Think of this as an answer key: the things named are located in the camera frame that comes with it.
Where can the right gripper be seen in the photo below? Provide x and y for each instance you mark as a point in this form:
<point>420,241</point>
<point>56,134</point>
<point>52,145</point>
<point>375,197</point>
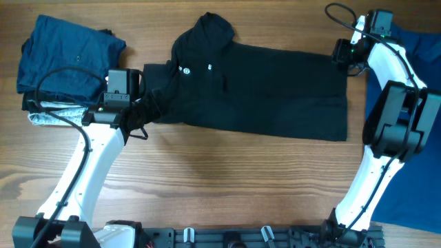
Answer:
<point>340,54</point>

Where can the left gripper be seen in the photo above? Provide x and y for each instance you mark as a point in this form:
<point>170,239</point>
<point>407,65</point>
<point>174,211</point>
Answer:
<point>153,114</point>

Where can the black polo shirt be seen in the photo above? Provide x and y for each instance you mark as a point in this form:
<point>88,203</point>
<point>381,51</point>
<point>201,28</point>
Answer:
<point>212,81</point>

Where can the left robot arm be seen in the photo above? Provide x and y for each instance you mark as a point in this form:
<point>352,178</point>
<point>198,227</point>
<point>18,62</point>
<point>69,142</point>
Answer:
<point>65,217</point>

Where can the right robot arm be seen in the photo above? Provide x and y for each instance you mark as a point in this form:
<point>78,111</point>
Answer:
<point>397,128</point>

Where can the folded light grey garment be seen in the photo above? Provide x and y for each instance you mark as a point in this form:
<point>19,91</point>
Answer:
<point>72,114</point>

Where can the folded navy blue shirt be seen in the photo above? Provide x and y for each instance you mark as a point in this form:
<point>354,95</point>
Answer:
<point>55,43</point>

